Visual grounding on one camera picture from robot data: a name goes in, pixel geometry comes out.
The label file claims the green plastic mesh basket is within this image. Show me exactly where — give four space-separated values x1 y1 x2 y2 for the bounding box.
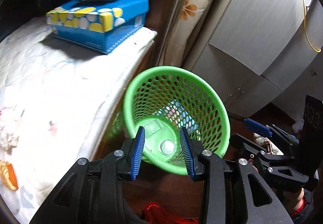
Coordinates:
123 66 231 175

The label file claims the floral beige curtain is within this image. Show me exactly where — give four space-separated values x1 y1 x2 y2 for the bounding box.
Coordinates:
158 0 213 67

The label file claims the clear cup with brown label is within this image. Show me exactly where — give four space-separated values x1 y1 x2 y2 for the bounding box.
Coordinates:
160 140 175 156

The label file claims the orange Ovaltine snack wrapper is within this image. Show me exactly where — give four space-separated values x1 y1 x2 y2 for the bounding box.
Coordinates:
0 161 19 191

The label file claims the person right hand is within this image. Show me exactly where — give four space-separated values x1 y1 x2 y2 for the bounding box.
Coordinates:
283 188 304 214

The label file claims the white wardrobe cabinet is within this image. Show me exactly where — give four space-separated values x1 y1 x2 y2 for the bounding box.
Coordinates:
183 0 322 117

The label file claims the yellow cable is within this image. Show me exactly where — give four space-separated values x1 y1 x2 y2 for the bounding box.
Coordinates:
295 0 322 53

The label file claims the white quilted mattress pad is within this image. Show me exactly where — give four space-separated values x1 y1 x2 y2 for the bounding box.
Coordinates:
1 17 157 223

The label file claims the blue yellow tissue box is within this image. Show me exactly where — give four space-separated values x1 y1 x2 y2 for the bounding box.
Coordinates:
46 0 149 54

